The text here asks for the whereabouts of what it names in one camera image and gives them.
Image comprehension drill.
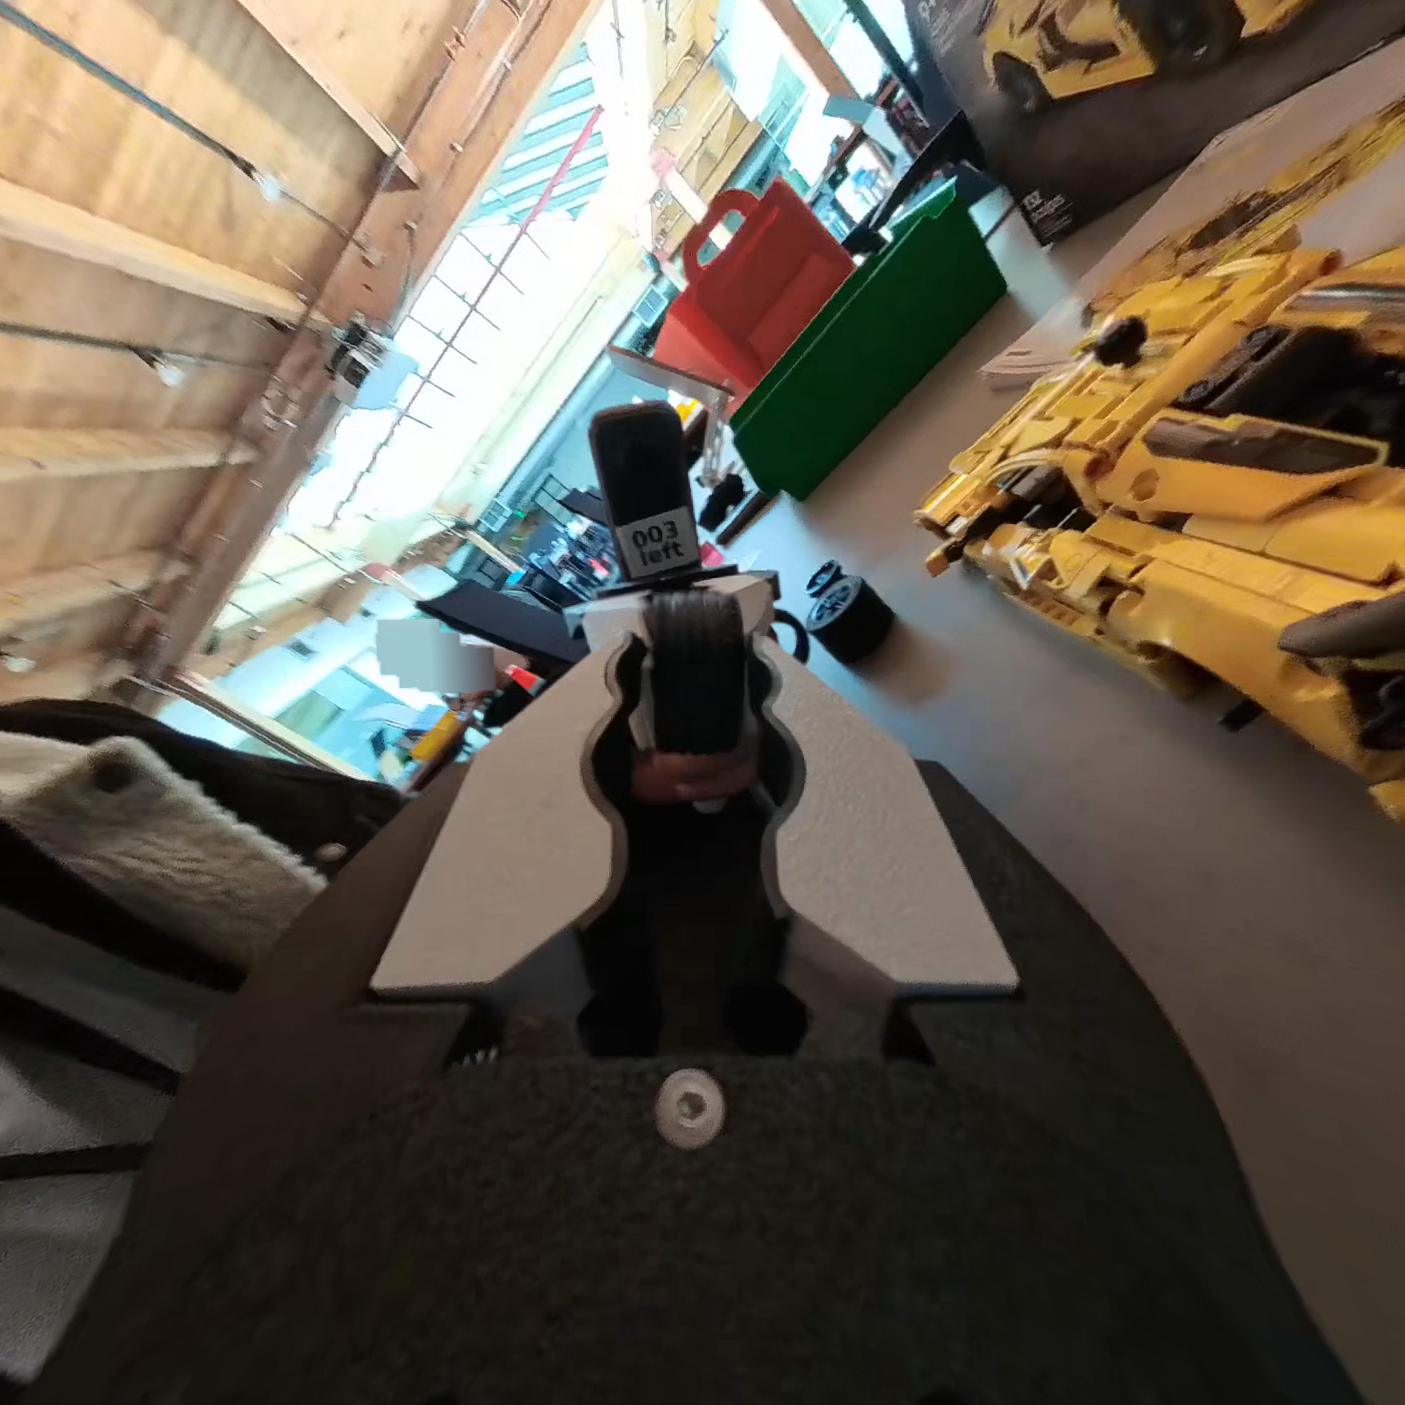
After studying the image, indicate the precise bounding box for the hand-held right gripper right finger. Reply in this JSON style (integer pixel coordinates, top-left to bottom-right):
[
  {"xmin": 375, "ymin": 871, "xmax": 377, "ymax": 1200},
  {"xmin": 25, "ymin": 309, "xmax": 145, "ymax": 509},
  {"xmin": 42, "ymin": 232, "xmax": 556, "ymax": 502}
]
[{"xmin": 748, "ymin": 635, "xmax": 1022, "ymax": 1058}]

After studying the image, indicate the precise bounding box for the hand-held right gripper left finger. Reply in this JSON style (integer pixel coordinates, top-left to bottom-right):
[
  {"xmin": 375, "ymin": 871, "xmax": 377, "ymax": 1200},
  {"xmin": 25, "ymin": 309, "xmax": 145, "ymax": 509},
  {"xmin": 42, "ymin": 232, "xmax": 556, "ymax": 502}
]
[{"xmin": 369, "ymin": 633, "xmax": 659, "ymax": 1058}]

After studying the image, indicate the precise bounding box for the black toy car tyre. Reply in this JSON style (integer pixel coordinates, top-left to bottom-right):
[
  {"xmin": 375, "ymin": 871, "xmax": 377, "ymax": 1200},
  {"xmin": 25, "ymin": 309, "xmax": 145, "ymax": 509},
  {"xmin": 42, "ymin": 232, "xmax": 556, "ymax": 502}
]
[{"xmin": 639, "ymin": 590, "xmax": 756, "ymax": 762}]

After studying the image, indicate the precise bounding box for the yellow toy brick car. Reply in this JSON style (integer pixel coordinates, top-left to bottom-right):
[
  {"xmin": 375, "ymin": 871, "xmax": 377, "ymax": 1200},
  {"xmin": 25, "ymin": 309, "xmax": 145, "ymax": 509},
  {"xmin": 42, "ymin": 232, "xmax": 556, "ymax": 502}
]
[{"xmin": 913, "ymin": 247, "xmax": 1405, "ymax": 827}]

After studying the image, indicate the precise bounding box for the grey desk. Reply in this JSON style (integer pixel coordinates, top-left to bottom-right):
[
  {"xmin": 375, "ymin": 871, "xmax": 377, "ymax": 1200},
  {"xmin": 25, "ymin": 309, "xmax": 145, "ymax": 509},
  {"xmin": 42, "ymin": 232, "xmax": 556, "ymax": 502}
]
[{"xmin": 702, "ymin": 34, "xmax": 1405, "ymax": 1405}]

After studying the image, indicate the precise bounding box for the person's left hand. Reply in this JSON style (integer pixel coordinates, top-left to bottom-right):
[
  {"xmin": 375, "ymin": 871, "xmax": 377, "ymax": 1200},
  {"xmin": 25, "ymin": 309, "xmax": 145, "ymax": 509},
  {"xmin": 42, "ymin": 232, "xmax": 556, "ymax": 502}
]
[{"xmin": 628, "ymin": 749, "xmax": 761, "ymax": 816}]

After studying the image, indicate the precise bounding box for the grey tilted stand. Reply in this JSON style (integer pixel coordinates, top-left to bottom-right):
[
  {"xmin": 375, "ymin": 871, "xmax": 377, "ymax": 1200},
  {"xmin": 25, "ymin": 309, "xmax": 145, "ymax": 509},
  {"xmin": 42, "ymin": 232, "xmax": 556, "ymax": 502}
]
[{"xmin": 606, "ymin": 346, "xmax": 739, "ymax": 487}]

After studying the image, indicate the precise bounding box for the green plastic bin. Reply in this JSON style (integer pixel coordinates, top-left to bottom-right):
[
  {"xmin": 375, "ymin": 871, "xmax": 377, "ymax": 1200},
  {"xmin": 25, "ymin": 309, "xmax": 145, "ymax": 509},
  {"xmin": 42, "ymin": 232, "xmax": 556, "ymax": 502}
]
[{"xmin": 726, "ymin": 180, "xmax": 1009, "ymax": 503}]

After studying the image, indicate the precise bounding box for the brown fleece-lined jacket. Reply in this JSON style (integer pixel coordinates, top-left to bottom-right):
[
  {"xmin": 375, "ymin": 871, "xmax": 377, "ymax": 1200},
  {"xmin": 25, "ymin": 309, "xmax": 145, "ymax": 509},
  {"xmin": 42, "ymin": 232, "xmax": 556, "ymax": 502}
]
[{"xmin": 0, "ymin": 701, "xmax": 404, "ymax": 992}]

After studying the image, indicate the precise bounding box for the grey shirt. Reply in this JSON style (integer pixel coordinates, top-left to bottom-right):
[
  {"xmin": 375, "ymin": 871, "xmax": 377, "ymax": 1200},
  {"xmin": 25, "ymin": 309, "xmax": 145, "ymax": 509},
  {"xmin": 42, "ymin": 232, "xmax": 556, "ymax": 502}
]
[{"xmin": 0, "ymin": 910, "xmax": 225, "ymax": 1380}]

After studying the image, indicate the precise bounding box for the toy car set box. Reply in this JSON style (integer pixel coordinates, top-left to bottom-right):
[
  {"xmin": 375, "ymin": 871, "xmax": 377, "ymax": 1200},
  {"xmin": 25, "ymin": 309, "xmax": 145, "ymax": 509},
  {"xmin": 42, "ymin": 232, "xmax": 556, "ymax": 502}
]
[{"xmin": 905, "ymin": 0, "xmax": 1405, "ymax": 248}]

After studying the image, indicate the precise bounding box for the large car print booklet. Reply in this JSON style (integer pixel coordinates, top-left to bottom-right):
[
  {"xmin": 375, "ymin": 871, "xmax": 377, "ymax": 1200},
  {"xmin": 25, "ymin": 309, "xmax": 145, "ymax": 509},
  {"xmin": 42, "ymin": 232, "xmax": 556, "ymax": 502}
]
[{"xmin": 979, "ymin": 34, "xmax": 1405, "ymax": 394}]

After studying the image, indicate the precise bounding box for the red plastic bin with handle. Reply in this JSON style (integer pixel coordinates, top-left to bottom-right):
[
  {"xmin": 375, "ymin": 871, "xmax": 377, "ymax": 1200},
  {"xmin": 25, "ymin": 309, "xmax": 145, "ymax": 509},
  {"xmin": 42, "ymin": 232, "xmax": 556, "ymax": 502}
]
[{"xmin": 650, "ymin": 180, "xmax": 857, "ymax": 415}]

